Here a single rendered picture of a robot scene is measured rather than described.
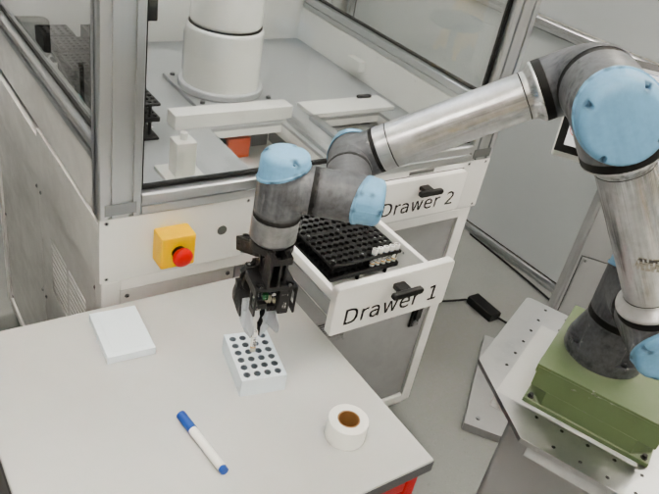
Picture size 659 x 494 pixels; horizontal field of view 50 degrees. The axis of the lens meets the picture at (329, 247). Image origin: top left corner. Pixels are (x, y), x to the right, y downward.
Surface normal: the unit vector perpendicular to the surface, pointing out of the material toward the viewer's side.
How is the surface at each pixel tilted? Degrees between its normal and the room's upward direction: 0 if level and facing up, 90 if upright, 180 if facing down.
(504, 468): 90
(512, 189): 90
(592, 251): 90
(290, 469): 0
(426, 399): 0
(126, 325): 0
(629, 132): 84
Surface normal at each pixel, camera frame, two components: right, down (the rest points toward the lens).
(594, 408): -0.54, 0.38
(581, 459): 0.17, -0.83
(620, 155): -0.11, 0.44
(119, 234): 0.54, 0.54
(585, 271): -0.32, 0.48
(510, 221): -0.79, 0.21
